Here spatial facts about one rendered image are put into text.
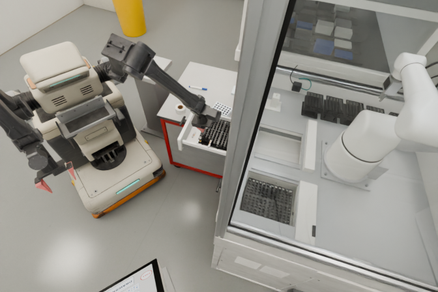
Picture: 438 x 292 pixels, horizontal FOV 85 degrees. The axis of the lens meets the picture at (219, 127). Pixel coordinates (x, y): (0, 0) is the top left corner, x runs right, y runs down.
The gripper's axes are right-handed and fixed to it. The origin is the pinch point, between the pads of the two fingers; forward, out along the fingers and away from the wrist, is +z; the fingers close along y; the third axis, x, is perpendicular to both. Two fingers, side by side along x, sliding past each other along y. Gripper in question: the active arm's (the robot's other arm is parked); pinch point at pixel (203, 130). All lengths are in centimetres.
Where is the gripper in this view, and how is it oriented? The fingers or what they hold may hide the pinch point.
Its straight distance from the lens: 130.9
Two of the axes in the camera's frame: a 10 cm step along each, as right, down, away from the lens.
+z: -0.1, 6.2, 7.9
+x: 2.8, -7.5, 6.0
